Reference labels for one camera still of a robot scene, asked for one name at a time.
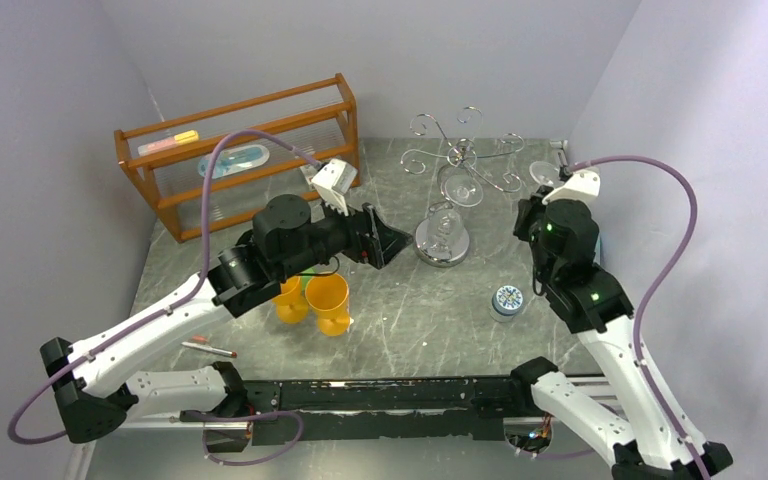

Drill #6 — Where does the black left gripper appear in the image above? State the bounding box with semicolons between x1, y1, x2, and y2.
280;192;414;282

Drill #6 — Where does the clear plastic wine glass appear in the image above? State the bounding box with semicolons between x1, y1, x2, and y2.
529;161;563;204

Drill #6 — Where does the orange plastic goblet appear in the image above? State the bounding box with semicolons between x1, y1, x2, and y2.
272;276;309;324
305;274;351;336

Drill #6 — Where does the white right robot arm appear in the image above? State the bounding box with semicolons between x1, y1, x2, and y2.
509;194;734;479

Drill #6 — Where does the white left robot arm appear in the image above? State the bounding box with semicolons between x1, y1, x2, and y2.
40;194;413;444

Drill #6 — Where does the chrome wine glass rack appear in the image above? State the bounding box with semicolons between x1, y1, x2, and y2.
399;113;525;268

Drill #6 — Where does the orange wooden shelf rack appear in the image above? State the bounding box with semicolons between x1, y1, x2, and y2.
114;73;360;243

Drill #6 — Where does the small blue-lidded jar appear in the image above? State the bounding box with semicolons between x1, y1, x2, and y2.
490;285;524;323

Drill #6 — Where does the small white box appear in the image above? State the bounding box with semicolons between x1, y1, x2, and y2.
299;164;318;190

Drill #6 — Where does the red grey marker pen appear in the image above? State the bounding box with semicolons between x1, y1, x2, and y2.
181;336;237;359

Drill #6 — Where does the yellow pink highlighter pen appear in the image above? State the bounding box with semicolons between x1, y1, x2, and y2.
137;130;200;156

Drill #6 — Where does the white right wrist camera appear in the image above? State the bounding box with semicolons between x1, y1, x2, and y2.
542;167;601;205

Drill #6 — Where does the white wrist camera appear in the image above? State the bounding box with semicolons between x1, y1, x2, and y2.
542;167;601;205
311;158;358;216

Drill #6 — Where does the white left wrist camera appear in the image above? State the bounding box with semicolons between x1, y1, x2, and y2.
311;158;358;216

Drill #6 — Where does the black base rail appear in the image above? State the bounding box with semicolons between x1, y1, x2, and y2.
178;374;544;446

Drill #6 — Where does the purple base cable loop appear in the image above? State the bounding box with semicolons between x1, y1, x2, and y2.
201;409;306;468

